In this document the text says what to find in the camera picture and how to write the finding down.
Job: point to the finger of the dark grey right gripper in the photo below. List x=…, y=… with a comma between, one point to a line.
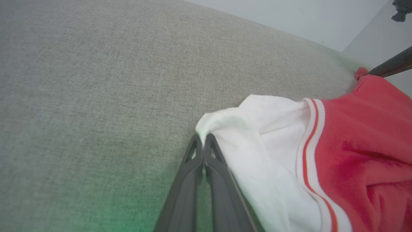
x=396, y=63

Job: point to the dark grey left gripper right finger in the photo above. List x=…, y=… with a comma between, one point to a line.
x=225, y=203

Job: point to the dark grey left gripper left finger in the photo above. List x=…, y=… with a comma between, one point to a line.
x=183, y=199

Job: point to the red and white basketball jersey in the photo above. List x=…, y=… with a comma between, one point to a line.
x=354, y=154

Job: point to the dark wall-mounted device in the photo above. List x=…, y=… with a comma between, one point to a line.
x=402, y=11

